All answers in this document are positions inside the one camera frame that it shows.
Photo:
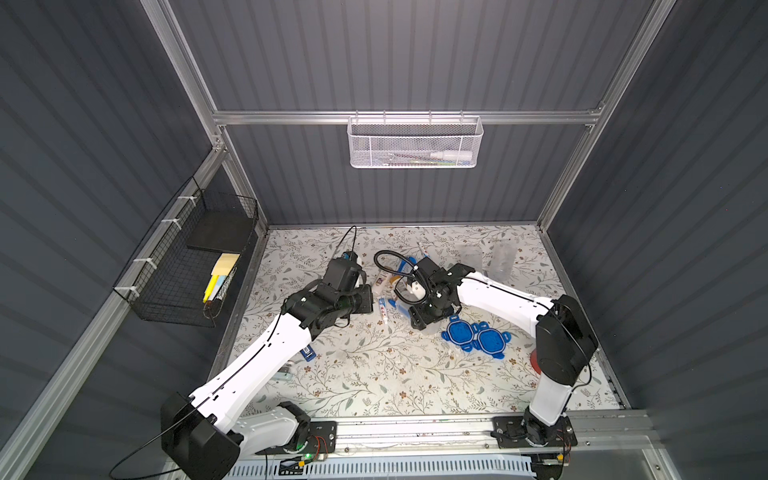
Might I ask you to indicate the white tube in basket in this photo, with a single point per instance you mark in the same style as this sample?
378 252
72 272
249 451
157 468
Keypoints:
452 156

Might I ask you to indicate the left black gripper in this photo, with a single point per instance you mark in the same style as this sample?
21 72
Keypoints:
362 298

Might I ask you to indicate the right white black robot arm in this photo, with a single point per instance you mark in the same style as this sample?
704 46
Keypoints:
564 340

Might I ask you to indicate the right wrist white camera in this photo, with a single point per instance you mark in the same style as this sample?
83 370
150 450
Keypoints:
413 291

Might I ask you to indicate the yellow sticky notes pad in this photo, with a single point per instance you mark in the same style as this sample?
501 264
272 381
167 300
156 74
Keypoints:
225 264

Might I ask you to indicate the white ventilated front panel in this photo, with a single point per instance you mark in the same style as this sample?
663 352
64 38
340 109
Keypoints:
421 467

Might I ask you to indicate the black wire wall basket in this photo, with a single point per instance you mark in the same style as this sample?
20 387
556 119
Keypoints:
165 281

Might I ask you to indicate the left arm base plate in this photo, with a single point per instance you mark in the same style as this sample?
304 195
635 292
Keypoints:
318 438

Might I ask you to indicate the small silver teal stapler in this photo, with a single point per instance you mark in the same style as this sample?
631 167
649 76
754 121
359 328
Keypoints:
282 376

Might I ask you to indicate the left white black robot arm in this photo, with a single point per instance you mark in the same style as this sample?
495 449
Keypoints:
203 432

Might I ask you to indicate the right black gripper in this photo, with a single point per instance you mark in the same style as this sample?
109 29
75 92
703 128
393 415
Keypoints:
424 313

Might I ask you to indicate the blue container lid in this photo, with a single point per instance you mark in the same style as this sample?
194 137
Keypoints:
492 342
459 333

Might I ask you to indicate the yellow marker in basket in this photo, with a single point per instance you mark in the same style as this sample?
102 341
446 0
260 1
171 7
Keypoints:
210 288

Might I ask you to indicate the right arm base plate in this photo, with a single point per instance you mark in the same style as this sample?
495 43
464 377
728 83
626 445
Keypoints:
524 430

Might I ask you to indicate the white wire mesh basket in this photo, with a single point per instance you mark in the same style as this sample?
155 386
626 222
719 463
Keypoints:
405 142

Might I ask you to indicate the black notebook in basket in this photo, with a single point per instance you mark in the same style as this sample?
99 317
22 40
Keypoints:
221 232

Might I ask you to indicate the red pencil cup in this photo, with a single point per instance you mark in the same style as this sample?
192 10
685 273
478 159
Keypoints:
533 358

